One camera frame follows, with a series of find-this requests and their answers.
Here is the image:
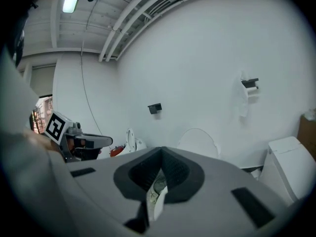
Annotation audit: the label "white ceiling pipes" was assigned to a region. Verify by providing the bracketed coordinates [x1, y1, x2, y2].
[98, 0, 198, 63]

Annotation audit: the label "small white toilet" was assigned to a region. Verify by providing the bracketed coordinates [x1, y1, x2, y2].
[122, 127, 148, 156]

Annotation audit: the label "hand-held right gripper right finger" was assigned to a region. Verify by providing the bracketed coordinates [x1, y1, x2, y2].
[161, 146, 206, 205]

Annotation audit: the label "red tool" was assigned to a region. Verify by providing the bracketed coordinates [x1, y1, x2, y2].
[109, 145, 125, 158]

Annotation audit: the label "white toilet paper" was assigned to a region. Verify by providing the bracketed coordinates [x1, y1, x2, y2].
[232, 70, 260, 118]

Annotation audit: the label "black toilet paper holder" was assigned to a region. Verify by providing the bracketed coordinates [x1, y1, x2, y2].
[241, 78, 260, 90]

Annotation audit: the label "empty black wall holder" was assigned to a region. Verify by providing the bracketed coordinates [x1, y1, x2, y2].
[147, 103, 162, 115]

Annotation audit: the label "thin wall cable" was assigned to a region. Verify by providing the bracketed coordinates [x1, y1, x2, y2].
[79, 39, 104, 136]

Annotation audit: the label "brown cardboard box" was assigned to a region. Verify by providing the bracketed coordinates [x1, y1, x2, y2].
[297, 114, 316, 161]

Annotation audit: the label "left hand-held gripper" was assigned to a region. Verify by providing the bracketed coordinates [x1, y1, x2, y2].
[44, 111, 114, 163]

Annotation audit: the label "shelf of goods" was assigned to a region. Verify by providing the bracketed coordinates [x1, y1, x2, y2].
[29, 95, 54, 135]

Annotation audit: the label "white toilet seat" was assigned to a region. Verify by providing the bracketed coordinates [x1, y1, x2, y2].
[176, 128, 221, 160]

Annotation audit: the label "ceiling light panel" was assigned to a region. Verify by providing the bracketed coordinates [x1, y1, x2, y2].
[62, 0, 78, 14]

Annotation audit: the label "person's white shirt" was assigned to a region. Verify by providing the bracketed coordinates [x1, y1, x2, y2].
[0, 45, 82, 237]

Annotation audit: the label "white toilet tank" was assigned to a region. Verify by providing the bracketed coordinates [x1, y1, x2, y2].
[258, 135, 316, 207]

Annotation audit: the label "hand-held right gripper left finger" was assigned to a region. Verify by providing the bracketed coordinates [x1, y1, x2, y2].
[113, 146, 163, 234]

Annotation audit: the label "person's left forearm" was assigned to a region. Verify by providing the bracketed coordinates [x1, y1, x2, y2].
[23, 128, 61, 156]

